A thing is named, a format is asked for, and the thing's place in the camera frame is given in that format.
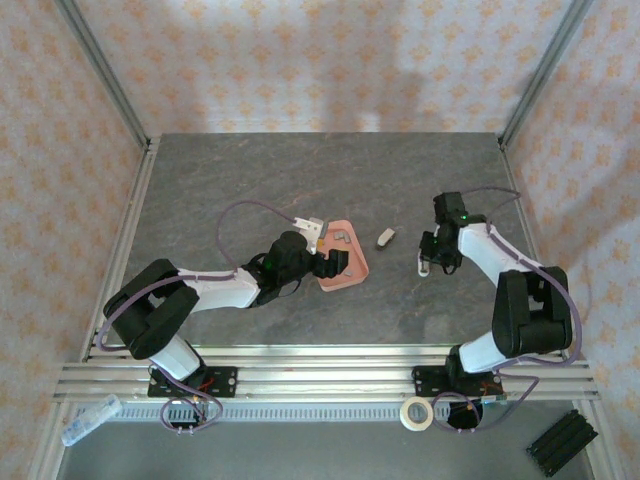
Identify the black aluminium extrusion piece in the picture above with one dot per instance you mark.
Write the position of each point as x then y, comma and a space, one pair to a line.
560, 442

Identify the white tape roll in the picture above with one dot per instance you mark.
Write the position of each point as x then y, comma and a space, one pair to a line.
403, 414

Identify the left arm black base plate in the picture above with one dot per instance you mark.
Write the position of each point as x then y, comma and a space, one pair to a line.
225, 382

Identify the aluminium front rail beam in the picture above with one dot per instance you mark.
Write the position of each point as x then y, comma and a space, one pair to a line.
325, 385

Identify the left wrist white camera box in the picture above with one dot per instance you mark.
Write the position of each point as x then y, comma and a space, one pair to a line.
310, 230

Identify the pink plastic tray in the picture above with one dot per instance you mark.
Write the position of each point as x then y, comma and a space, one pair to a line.
357, 250

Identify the aluminium upright post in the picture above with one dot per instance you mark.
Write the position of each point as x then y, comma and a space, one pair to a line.
92, 50
556, 50

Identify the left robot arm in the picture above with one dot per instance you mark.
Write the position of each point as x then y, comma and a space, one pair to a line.
220, 292

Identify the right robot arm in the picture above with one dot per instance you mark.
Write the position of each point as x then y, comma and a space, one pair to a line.
530, 315

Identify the small beige plastic block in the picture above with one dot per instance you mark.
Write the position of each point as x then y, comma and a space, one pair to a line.
386, 237

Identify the small green circuit board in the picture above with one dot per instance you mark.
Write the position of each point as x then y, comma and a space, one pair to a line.
495, 400

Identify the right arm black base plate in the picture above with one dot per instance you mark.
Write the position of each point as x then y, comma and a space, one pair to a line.
425, 382

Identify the aluminium side rail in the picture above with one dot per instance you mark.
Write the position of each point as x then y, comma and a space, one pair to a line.
131, 220
520, 200

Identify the pink and white mini stapler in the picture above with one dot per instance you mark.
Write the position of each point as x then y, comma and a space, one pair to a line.
424, 270

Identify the clear plastic bottle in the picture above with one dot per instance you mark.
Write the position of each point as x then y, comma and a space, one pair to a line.
90, 420

